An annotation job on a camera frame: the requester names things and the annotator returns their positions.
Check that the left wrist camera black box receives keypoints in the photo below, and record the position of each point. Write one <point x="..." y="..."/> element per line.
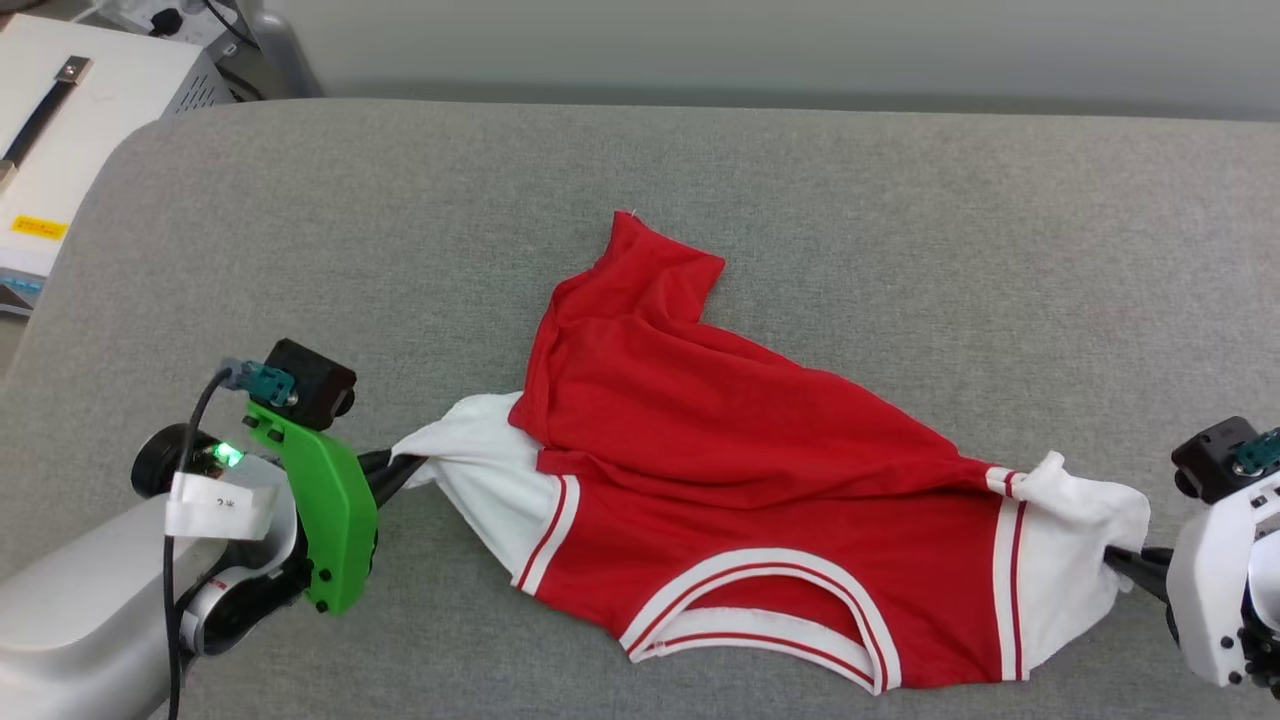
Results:
<point x="315" y="385"/>

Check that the yellow sticker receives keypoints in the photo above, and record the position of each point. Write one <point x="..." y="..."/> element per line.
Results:
<point x="38" y="227"/>

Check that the white metal equipment case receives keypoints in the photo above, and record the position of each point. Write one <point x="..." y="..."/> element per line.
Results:
<point x="110" y="100"/>

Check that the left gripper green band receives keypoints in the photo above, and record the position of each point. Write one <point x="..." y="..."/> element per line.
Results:
<point x="335" y="520"/>

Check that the teal connector on camera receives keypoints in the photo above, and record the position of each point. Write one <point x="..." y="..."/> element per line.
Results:
<point x="1258" y="452"/>
<point x="268" y="383"/>

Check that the teal connector on right camera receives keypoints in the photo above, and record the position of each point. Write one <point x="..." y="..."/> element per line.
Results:
<point x="1258" y="452"/>

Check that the white power strip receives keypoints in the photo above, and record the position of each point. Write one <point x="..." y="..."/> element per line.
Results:
<point x="120" y="15"/>

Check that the white paper label on arm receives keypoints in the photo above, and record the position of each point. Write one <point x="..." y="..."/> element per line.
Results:
<point x="215" y="505"/>

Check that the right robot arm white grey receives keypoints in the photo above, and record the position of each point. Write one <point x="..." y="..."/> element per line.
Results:
<point x="1268" y="590"/>

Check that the teal connector on left camera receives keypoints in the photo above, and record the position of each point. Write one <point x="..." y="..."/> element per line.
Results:
<point x="268" y="383"/>

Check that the red and white T-shirt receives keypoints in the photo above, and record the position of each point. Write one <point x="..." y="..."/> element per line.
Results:
<point x="750" y="430"/>

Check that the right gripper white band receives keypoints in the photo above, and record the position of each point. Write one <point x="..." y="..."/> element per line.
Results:
<point x="1205" y="590"/>

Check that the grey metal post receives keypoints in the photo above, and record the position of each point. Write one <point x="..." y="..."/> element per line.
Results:
<point x="285" y="55"/>

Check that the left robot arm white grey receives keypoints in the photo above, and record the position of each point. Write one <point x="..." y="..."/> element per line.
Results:
<point x="80" y="600"/>

